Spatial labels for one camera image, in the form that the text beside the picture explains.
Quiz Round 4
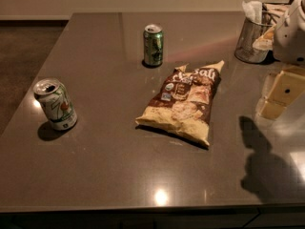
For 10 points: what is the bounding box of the metal mesh cup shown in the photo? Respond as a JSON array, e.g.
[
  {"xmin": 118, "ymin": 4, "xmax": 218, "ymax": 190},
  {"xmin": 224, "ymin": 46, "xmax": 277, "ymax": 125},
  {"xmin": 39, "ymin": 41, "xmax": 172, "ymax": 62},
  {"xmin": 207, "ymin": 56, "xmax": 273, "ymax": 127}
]
[{"xmin": 234, "ymin": 18, "xmax": 274, "ymax": 64}]

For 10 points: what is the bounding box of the green soda can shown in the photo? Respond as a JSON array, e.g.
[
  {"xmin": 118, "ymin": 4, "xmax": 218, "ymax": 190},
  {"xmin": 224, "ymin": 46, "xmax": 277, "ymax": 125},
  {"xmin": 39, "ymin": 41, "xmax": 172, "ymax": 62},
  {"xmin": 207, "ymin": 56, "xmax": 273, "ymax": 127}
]
[{"xmin": 143, "ymin": 24, "xmax": 163, "ymax": 67}]

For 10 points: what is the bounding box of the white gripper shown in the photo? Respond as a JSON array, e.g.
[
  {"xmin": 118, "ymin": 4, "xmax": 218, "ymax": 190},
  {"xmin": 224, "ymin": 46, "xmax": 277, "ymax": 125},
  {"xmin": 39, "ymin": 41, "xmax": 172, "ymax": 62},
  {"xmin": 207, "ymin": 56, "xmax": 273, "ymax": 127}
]
[{"xmin": 255, "ymin": 0, "xmax": 305, "ymax": 120}]

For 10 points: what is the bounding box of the dark wire basket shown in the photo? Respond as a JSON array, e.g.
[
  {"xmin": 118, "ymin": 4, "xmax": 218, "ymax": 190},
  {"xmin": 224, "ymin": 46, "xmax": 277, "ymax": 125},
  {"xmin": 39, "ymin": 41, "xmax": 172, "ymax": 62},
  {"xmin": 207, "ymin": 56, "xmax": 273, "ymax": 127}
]
[{"xmin": 262, "ymin": 3, "xmax": 289, "ymax": 25}]

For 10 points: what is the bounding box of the white 7up can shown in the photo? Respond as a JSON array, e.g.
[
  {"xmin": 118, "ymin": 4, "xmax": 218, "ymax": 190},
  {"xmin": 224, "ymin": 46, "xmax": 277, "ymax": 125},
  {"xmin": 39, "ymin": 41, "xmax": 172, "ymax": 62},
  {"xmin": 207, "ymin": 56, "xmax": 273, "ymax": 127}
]
[{"xmin": 33, "ymin": 78, "xmax": 77, "ymax": 131}]

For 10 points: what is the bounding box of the brown chip bag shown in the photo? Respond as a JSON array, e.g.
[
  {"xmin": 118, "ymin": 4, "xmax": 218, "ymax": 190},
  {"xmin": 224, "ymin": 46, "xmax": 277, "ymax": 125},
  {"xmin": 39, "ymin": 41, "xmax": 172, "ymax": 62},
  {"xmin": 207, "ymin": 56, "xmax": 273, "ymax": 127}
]
[{"xmin": 135, "ymin": 61, "xmax": 224, "ymax": 147}]

